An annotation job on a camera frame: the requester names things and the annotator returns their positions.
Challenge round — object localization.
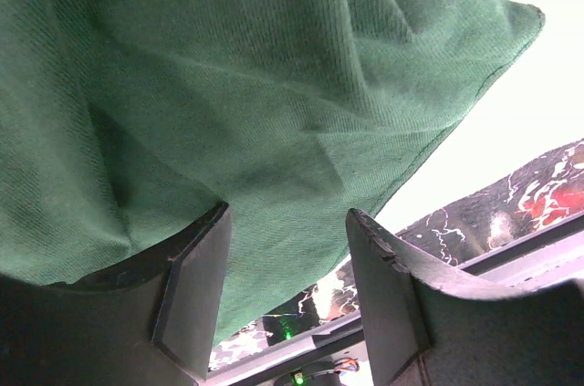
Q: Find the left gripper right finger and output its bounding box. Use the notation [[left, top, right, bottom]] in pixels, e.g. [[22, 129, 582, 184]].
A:
[[346, 209, 583, 385]]

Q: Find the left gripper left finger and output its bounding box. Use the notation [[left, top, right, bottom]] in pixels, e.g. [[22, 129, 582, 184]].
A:
[[1, 203, 232, 385]]

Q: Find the white and green t-shirt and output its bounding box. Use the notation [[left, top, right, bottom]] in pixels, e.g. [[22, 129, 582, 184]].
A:
[[1, 0, 545, 340]]

